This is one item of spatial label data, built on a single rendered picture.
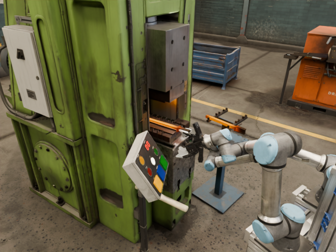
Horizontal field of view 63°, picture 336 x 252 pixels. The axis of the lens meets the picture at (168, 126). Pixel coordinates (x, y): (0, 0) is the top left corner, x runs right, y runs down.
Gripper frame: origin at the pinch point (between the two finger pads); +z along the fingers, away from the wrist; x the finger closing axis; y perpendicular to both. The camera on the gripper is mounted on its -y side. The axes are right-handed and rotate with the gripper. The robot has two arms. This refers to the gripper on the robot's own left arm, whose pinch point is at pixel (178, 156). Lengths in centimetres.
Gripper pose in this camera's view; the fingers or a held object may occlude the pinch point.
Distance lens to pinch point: 172.0
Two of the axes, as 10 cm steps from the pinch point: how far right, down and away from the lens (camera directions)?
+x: -1.5, 4.7, -8.7
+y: -4.9, -8.0, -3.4
